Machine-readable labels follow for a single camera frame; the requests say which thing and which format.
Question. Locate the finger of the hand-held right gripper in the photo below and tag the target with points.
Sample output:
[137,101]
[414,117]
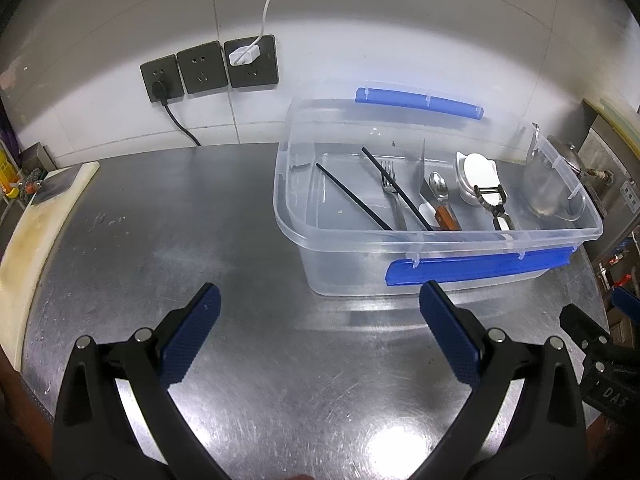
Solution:
[580,327]
[627,301]

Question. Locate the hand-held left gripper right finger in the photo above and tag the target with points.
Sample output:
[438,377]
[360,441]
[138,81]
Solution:
[450,335]

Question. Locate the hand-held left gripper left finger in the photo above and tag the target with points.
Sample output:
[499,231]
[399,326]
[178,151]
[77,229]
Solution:
[192,335]

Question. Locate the metal fork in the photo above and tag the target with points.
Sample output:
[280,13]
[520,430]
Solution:
[398,212]

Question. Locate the metal spoon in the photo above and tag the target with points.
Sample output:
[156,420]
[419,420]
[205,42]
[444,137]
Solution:
[439,184]

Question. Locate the black chopstick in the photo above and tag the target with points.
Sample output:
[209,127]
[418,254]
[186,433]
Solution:
[396,187]
[352,195]

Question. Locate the white rice paddle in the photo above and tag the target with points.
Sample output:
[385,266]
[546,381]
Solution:
[480,172]

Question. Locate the stainless steel appliance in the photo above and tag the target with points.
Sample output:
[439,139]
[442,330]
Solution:
[620,200]

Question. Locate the metal pipe fitting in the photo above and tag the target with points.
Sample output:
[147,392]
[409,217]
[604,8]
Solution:
[597,175]

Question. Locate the metal kettle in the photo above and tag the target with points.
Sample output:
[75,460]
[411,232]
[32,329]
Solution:
[567,155]

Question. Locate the cream plastic boards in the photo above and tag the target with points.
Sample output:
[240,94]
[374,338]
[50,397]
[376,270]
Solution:
[617,117]

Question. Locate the cream cutting board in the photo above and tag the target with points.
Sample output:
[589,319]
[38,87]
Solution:
[30,240]

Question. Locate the grey scouring pad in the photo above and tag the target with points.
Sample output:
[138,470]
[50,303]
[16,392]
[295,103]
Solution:
[57,185]

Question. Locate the grey metal box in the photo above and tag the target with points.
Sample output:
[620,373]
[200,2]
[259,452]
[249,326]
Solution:
[37,160]

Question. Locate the yellow bottle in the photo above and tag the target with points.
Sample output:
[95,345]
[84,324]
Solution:
[5,170]

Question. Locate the dark grey wall socket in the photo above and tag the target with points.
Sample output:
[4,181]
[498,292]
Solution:
[260,72]
[200,67]
[150,70]

